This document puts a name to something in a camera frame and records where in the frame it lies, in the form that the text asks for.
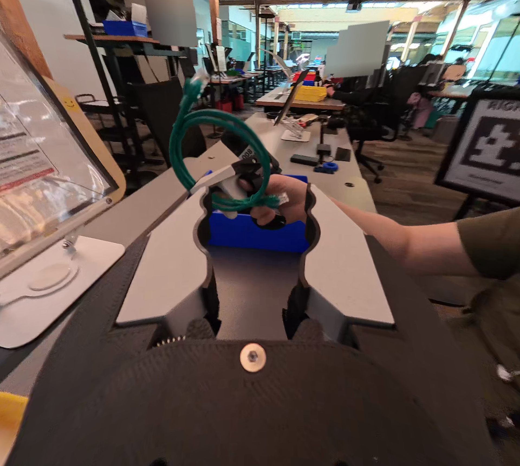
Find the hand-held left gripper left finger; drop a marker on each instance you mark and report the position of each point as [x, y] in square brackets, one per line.
[170, 271]

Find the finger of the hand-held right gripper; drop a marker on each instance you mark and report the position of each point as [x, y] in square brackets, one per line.
[219, 177]

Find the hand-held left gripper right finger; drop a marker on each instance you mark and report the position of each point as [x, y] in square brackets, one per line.
[345, 271]

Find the person's right forearm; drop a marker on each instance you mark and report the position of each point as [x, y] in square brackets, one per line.
[406, 238]

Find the person's right hand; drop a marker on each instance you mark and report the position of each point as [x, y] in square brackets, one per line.
[288, 193]

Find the black power box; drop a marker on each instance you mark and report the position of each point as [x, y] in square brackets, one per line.
[304, 160]

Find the black tablet on clear stand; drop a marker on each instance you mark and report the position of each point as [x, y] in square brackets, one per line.
[290, 98]

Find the blue storage bin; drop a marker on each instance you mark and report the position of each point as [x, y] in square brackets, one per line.
[122, 29]
[260, 236]

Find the black adapter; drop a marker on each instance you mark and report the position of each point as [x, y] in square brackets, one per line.
[324, 149]

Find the blue tape roll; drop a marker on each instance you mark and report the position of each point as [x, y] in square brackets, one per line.
[331, 165]

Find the yellow storage bin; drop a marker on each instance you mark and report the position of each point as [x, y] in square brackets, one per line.
[10, 425]
[308, 94]

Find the display stand with white base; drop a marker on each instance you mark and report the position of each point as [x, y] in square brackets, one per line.
[61, 271]

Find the black office chair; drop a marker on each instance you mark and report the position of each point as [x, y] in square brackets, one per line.
[378, 128]

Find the person's olive green shirt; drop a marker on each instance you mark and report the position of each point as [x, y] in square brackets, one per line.
[495, 242]

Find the framed marker sign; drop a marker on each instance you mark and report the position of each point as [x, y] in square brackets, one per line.
[467, 165]

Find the wooden standing desk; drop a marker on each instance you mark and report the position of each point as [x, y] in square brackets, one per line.
[122, 40]

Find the wooden post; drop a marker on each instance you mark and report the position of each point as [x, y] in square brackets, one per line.
[213, 6]

